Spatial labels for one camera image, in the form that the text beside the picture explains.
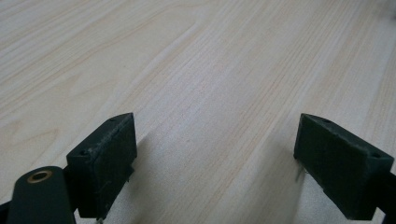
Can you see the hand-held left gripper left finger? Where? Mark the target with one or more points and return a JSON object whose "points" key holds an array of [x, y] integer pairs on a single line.
{"points": [[102, 165]]}

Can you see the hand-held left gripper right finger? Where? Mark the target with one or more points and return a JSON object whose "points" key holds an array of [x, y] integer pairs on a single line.
{"points": [[339, 168]]}

